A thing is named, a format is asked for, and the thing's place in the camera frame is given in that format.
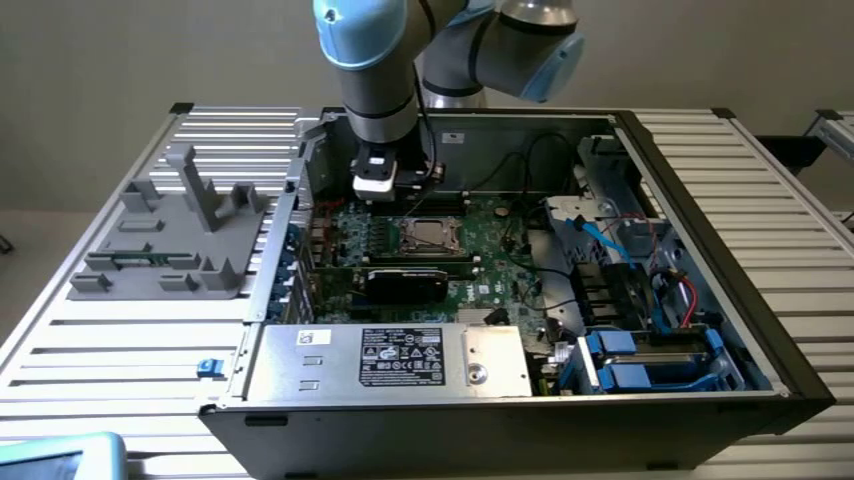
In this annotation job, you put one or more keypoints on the black RAM slot pair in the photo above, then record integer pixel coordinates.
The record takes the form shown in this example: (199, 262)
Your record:
(427, 260)

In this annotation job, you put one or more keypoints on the silver power supply unit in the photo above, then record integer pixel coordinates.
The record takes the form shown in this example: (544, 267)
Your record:
(333, 370)

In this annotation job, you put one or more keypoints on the grey parts rack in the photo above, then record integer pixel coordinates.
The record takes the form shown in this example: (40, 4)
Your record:
(167, 270)

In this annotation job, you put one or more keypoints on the metal CPU socket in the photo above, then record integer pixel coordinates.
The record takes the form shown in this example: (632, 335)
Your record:
(430, 236)

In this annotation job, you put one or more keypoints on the black graphics card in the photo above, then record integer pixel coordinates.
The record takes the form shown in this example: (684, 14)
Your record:
(405, 286)

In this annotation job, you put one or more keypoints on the open black PC case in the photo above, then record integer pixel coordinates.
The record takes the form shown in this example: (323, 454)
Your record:
(467, 440)

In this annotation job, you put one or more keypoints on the green RAM stick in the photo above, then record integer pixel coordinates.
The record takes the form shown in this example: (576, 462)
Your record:
(143, 258)

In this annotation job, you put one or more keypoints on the silver chipset heat sink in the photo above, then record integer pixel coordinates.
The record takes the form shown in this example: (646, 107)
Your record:
(475, 317)

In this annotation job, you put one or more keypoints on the teal framed device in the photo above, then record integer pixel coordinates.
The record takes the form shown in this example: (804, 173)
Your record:
(100, 455)

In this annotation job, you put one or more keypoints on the small blue plastic clip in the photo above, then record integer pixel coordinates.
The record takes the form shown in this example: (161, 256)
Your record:
(209, 368)

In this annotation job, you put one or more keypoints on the round coin battery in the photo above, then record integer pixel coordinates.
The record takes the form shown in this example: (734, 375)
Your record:
(502, 209)

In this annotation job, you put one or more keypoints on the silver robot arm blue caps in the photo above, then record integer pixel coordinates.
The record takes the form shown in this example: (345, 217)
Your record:
(373, 75)

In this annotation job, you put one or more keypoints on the metal slat side table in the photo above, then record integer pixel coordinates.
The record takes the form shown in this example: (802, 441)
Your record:
(836, 127)

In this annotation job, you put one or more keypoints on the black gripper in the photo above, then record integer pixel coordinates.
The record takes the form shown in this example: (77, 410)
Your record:
(419, 179)

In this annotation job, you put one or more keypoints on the green motherboard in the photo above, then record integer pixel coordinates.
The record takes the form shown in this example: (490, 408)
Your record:
(494, 280)

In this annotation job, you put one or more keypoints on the blue disk bay bracket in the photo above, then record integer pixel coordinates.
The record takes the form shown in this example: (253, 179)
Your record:
(656, 370)

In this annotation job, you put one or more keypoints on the black case fan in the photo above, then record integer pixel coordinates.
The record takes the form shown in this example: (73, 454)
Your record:
(610, 295)

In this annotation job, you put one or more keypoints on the silver metal drive cage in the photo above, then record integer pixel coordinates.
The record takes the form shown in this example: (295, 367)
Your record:
(600, 220)

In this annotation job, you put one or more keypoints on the white black wrist camera box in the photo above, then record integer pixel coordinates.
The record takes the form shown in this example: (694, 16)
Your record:
(373, 175)

